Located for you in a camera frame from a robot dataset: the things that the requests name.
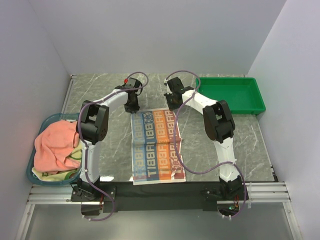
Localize colourful striped rabbit towel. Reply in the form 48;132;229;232
130;108;186;186

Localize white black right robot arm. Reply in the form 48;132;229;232
164;77;248;201

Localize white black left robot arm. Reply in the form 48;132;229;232
75;77;144;201

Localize teal plastic basket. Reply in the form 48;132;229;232
26;113;81;187

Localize green plastic tray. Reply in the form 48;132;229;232
195;77;266;115

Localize salmon pink towel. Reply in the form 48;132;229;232
34;120;81;174

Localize yellow green patterned towel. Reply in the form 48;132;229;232
31;142;82;182

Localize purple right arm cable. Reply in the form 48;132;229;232
163;70;249;219

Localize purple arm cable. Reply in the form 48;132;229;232
163;70;249;219
74;71;149;222

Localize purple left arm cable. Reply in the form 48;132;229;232
74;71;149;222

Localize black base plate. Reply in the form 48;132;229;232
70;181;251;216

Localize aluminium mounting rail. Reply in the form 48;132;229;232
27;181;291;205

